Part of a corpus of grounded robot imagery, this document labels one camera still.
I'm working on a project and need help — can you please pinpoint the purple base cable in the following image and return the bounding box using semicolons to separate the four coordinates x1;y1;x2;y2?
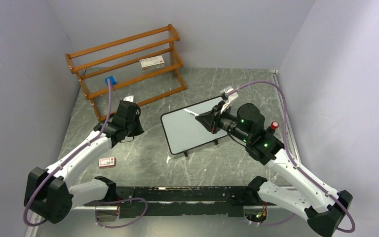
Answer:
94;197;149;229

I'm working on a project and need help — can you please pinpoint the white red box on shelf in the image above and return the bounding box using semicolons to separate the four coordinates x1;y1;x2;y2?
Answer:
139;55;165;72

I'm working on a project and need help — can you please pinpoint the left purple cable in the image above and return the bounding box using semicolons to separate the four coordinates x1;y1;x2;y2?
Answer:
23;78;115;227

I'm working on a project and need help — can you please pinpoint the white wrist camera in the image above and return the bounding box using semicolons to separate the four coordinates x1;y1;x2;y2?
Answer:
220;86;238;114
119;95;134;104

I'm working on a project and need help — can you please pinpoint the white blue marker pen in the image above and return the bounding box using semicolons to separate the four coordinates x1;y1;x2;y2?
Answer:
183;108;198;117

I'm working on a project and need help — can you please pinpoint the white whiteboard black frame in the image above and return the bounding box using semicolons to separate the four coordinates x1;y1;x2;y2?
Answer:
160;96;227;155

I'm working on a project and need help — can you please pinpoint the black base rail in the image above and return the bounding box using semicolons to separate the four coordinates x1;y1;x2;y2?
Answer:
87;186;265;219

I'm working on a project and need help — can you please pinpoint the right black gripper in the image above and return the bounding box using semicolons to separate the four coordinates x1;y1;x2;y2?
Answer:
196;100;251;143

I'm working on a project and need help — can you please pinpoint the orange wooden shelf rack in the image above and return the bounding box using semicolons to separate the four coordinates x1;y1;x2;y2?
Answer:
65;24;187;121

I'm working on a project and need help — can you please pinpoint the red black bottle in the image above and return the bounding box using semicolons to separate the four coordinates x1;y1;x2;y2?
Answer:
266;121;279;134

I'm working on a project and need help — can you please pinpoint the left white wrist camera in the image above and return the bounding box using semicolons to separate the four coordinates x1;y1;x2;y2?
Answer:
119;95;134;104

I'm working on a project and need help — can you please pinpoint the blue cube on shelf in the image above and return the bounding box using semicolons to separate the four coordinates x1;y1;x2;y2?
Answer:
105;76;117;87

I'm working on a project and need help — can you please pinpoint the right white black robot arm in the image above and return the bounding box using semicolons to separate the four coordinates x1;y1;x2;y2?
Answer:
195;103;353;237

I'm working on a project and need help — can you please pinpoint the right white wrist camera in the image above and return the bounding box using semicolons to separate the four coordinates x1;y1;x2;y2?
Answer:
220;86;238;114

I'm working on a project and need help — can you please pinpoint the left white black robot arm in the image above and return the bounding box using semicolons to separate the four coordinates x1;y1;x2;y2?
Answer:
23;101;144;226

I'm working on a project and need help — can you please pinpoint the red white box on table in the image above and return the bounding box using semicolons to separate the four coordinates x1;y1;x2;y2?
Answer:
98;157;115;168

